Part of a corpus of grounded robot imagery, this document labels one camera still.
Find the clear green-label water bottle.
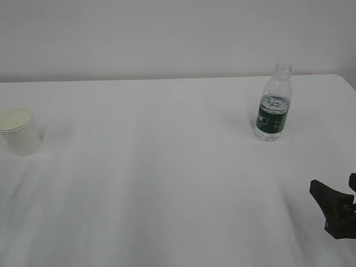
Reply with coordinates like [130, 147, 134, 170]
[254, 63, 293, 142]

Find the white paper cup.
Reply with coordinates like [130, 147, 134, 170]
[1, 108, 41, 156]

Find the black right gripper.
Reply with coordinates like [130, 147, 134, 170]
[309, 173, 356, 240]

